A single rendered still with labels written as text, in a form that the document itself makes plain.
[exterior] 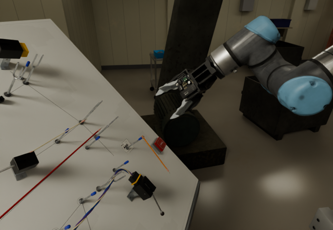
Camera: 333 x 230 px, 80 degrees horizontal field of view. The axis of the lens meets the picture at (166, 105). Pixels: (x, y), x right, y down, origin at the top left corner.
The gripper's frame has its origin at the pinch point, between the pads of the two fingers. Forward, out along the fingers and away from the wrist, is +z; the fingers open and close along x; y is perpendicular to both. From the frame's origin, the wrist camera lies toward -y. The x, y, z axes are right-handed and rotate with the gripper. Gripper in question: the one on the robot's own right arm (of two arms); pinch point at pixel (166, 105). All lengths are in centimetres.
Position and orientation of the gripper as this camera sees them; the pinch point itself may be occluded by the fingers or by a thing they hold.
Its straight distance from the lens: 63.5
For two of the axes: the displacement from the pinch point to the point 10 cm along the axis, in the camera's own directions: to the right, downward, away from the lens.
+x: 5.3, 8.4, -1.5
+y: -4.4, 1.1, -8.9
